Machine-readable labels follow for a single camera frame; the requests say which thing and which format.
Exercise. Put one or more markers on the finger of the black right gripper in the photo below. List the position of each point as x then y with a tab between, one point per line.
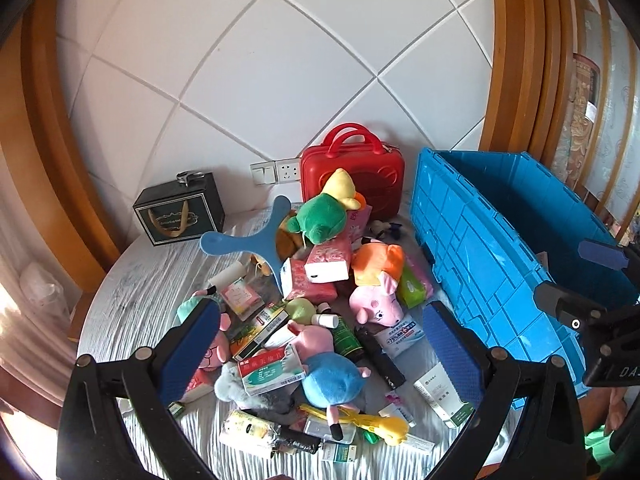
613	257
569	309

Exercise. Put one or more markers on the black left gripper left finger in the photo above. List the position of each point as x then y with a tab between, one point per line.
93	442

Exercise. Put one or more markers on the right hand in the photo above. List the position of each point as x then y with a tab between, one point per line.
617	410

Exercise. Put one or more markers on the blue plastic storage crate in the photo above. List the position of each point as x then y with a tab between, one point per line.
494	226

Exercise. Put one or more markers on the small pink pig plush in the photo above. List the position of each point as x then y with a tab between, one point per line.
218	351

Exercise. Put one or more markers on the red green medicine box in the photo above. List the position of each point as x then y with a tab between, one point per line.
271	369

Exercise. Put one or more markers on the grey plush toy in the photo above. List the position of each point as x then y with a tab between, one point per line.
229	388

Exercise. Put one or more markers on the green tissue packet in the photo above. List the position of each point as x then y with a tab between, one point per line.
413	288

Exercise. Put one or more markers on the wooden chair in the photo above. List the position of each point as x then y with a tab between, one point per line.
597	155

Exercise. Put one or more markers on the pink pig plush red dress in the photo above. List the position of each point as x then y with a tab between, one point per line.
376	304

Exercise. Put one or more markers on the orange plush toy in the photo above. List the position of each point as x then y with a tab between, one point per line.
373	258

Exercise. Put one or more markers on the blue pig plush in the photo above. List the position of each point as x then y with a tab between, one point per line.
332	380

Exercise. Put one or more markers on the black gift box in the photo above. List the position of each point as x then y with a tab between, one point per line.
182	209

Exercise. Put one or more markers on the blue plastic boomerang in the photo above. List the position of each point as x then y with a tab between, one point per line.
262	243

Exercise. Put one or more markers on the red plastic suitcase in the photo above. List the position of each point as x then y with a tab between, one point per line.
376	167

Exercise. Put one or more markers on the pink tissue packet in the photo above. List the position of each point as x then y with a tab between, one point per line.
329	262

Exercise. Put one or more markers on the green yellow plush toy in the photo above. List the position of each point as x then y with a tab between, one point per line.
324	216

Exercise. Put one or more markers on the white light switch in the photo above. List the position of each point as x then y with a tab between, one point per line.
264	173

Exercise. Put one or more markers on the white wall socket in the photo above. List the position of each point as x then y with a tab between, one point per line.
287	170

